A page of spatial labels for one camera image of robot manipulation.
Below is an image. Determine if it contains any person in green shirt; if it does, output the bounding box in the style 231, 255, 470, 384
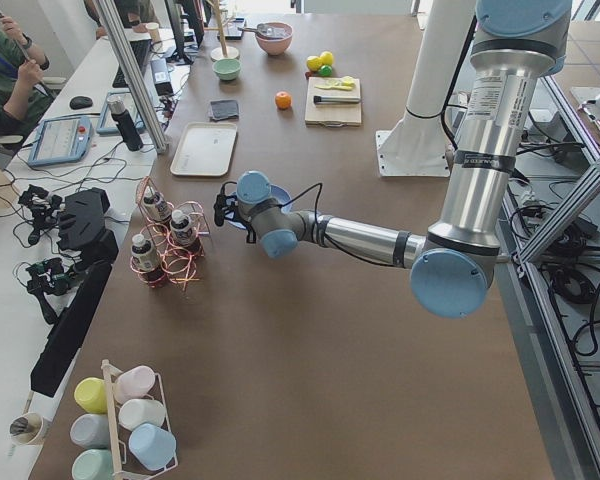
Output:
0, 16, 54, 137

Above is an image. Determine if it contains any white wire cup rack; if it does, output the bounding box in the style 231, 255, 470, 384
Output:
101, 359, 179, 479

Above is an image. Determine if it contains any blue plate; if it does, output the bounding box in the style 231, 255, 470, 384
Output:
225, 184, 292, 230

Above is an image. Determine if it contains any yellow plastic knife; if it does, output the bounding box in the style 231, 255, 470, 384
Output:
315, 80, 355, 91

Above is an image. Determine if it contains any black computer mouse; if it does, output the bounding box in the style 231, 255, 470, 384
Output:
69, 95, 93, 110

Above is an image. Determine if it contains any copper wire bottle rack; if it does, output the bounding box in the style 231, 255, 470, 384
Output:
130, 177, 210, 290

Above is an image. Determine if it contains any grey folded cloth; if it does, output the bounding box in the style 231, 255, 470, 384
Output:
208, 99, 239, 121

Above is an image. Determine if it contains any pink bowl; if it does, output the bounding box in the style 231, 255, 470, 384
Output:
255, 22, 293, 56

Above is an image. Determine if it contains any aluminium frame post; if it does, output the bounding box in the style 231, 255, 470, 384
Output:
94, 0, 168, 154

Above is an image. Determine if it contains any cream rabbit tray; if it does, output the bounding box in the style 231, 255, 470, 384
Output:
170, 122, 237, 177

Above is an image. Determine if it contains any mint cup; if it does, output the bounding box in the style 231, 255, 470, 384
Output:
71, 449, 113, 480

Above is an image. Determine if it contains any wooden cutting board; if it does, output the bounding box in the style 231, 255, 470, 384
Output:
304, 76, 362, 127

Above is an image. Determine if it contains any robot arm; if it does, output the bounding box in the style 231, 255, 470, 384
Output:
231, 1, 572, 318

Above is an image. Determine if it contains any steel ice scoop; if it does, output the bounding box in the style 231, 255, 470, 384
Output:
238, 23, 287, 39

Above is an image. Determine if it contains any pink cup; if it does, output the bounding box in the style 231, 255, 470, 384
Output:
113, 365, 155, 404

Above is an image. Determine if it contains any mint green bowl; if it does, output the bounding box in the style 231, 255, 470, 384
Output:
213, 58, 241, 81

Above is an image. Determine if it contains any black thermos bottle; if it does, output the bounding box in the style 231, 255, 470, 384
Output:
107, 96, 144, 151

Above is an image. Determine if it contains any tea bottle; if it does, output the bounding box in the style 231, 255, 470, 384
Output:
142, 190, 172, 224
131, 233, 167, 288
170, 209, 197, 249

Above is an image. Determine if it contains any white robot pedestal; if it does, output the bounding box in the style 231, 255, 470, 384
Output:
376, 0, 476, 177

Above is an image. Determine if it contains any green lime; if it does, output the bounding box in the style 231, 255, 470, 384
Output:
317, 65, 333, 77

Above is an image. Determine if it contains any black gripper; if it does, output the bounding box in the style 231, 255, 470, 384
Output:
243, 221, 257, 244

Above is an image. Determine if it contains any white cup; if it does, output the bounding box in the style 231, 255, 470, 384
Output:
118, 399, 166, 431

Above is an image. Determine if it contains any paper cup with brushes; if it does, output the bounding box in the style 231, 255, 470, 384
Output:
9, 412, 50, 445

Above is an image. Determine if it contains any blue teach pendant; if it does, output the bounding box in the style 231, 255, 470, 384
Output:
27, 115, 93, 167
96, 89, 144, 136

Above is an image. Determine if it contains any wooden cup stand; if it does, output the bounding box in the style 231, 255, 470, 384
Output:
206, 0, 240, 61

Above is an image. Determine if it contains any yellow cup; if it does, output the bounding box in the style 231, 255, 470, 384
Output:
74, 377, 107, 414

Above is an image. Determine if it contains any grey cup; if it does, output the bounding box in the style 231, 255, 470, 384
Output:
70, 413, 110, 449

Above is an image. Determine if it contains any steel muddler black tip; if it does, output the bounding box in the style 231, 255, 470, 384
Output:
313, 95, 361, 105

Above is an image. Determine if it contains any orange fruit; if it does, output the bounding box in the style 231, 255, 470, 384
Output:
274, 91, 292, 110

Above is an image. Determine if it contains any blue cup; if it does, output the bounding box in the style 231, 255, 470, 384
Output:
128, 423, 177, 471

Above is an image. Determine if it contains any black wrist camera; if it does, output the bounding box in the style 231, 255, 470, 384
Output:
213, 182, 240, 227

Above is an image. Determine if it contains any yellow lemon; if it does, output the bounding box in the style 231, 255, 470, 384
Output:
306, 56, 323, 72
319, 51, 334, 66

